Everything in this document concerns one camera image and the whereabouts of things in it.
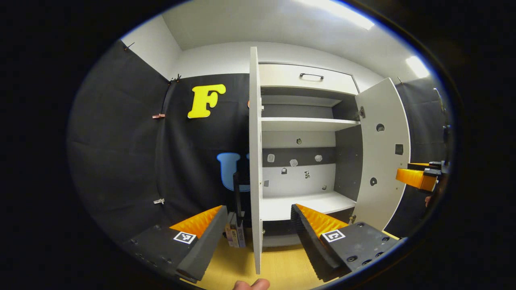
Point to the ceiling light strip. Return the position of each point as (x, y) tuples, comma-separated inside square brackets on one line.
[(418, 66), (342, 14)]

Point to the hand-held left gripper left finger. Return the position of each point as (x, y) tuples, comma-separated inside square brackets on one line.
[(203, 245)]

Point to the upright books beside cabinet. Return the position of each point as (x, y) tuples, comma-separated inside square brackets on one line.
[(236, 233)]

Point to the metal door hinge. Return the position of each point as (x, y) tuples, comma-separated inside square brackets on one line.
[(360, 113)]

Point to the pink clip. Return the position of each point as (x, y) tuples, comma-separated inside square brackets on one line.
[(158, 116)]

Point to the white cabinet drawer front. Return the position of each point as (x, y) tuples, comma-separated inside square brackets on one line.
[(282, 76)]

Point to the white cabinet door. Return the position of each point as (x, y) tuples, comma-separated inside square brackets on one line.
[(385, 161), (255, 161)]

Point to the white double-door shoe cabinet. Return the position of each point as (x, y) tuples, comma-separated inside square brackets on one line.
[(346, 161)]

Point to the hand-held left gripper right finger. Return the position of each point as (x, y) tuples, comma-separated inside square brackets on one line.
[(312, 245)]

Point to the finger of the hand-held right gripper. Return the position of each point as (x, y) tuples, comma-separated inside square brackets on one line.
[(415, 179), (427, 165)]

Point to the white cabinet shelf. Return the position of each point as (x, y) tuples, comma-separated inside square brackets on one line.
[(290, 205), (306, 124)]

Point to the black clip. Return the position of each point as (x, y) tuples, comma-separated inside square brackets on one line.
[(176, 77)]

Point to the white clip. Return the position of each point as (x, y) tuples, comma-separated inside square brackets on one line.
[(159, 201)]

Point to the black backdrop cloth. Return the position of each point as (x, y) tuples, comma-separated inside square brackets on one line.
[(121, 141)]

